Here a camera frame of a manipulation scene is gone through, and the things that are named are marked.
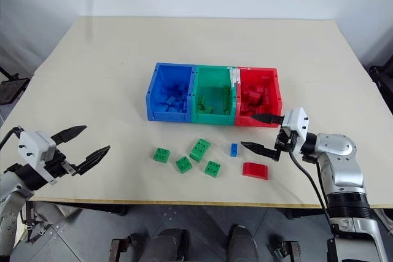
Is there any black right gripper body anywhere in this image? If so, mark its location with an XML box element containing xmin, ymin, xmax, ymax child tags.
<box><xmin>274</xmin><ymin>128</ymin><xmax>298</xmax><ymax>154</ymax></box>

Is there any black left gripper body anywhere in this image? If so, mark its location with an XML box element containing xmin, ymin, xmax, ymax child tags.
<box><xmin>44</xmin><ymin>147</ymin><xmax>77</xmax><ymax>180</ymax></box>

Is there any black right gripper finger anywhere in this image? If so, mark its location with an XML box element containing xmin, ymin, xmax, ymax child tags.
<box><xmin>249</xmin><ymin>113</ymin><xmax>285</xmax><ymax>128</ymax></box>
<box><xmin>240</xmin><ymin>141</ymin><xmax>281</xmax><ymax>163</ymax></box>

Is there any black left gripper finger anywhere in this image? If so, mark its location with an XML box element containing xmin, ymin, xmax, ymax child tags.
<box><xmin>50</xmin><ymin>125</ymin><xmax>88</xmax><ymax>147</ymax></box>
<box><xmin>71</xmin><ymin>144</ymin><xmax>111</xmax><ymax>177</ymax></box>

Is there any red curved brick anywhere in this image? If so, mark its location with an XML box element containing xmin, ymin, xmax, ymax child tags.
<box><xmin>241</xmin><ymin>161</ymin><xmax>270</xmax><ymax>181</ymax></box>

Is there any red brick pile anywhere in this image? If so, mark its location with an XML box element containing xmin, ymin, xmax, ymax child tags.
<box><xmin>239</xmin><ymin>83</ymin><xmax>273</xmax><ymax>115</ymax></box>

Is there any red plastic bin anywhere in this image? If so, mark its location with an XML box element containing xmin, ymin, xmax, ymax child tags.
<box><xmin>234</xmin><ymin>66</ymin><xmax>284</xmax><ymax>128</ymax></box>

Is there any long green brick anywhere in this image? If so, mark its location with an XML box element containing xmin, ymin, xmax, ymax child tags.
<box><xmin>222</xmin><ymin>85</ymin><xmax>232</xmax><ymax>115</ymax></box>

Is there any green square brick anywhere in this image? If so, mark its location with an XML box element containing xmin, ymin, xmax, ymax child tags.
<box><xmin>152</xmin><ymin>147</ymin><xmax>171</xmax><ymax>164</ymax></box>
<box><xmin>175</xmin><ymin>155</ymin><xmax>193</xmax><ymax>175</ymax></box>
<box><xmin>204</xmin><ymin>160</ymin><xmax>222</xmax><ymax>179</ymax></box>

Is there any white tape strip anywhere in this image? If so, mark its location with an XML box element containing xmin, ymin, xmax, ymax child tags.
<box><xmin>226</xmin><ymin>66</ymin><xmax>241</xmax><ymax>87</ymax></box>

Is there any large green brick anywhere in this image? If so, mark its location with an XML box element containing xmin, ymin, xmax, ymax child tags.
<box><xmin>189</xmin><ymin>137</ymin><xmax>212</xmax><ymax>163</ymax></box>

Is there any small green brick cluster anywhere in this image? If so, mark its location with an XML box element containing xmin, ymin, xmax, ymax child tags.
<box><xmin>197</xmin><ymin>95</ymin><xmax>214</xmax><ymax>114</ymax></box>

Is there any green plastic bin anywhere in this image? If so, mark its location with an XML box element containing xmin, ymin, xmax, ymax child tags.
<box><xmin>190</xmin><ymin>64</ymin><xmax>239</xmax><ymax>126</ymax></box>

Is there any black stand with plate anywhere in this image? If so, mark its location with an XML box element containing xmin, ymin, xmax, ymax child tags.
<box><xmin>0</xmin><ymin>64</ymin><xmax>31</xmax><ymax>106</ymax></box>

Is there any blue plastic bin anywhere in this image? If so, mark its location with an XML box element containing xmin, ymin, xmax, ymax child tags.
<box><xmin>145</xmin><ymin>61</ymin><xmax>197</xmax><ymax>123</ymax></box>

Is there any dark rounded shape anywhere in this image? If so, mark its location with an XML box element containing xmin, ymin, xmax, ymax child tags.
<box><xmin>143</xmin><ymin>227</ymin><xmax>190</xmax><ymax>262</ymax></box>
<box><xmin>226</xmin><ymin>223</ymin><xmax>259</xmax><ymax>262</ymax></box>

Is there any blue brick pile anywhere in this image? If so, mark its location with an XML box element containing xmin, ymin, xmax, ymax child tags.
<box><xmin>158</xmin><ymin>83</ymin><xmax>189</xmax><ymax>113</ymax></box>

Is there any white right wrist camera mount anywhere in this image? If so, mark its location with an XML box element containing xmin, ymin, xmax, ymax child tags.
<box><xmin>281</xmin><ymin>107</ymin><xmax>311</xmax><ymax>155</ymax></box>

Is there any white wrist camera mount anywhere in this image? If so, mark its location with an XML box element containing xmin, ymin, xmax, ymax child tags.
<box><xmin>17</xmin><ymin>130</ymin><xmax>58</xmax><ymax>187</ymax></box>
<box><xmin>281</xmin><ymin>107</ymin><xmax>311</xmax><ymax>155</ymax></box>

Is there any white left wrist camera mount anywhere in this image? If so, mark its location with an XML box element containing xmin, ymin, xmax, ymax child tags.
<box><xmin>17</xmin><ymin>130</ymin><xmax>58</xmax><ymax>187</ymax></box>

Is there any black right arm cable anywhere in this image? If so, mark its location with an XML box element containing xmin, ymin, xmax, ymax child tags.
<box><xmin>287</xmin><ymin>150</ymin><xmax>336</xmax><ymax>235</ymax></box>

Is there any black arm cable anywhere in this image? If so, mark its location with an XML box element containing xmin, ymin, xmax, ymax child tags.
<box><xmin>287</xmin><ymin>150</ymin><xmax>336</xmax><ymax>235</ymax></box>
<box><xmin>0</xmin><ymin>126</ymin><xmax>25</xmax><ymax>150</ymax></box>

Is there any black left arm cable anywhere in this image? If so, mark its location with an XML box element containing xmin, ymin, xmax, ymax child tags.
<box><xmin>0</xmin><ymin>126</ymin><xmax>25</xmax><ymax>150</ymax></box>

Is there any black strap with buckle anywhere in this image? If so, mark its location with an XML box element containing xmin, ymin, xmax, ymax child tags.
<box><xmin>21</xmin><ymin>201</ymin><xmax>64</xmax><ymax>245</ymax></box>

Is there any dark metal bracket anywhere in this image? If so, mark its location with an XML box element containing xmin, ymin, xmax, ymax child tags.
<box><xmin>269</xmin><ymin>238</ymin><xmax>302</xmax><ymax>262</ymax></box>
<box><xmin>109</xmin><ymin>233</ymin><xmax>139</xmax><ymax>262</ymax></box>

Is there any black equipment frame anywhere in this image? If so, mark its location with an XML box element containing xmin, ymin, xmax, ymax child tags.
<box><xmin>367</xmin><ymin>64</ymin><xmax>393</xmax><ymax>107</ymax></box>

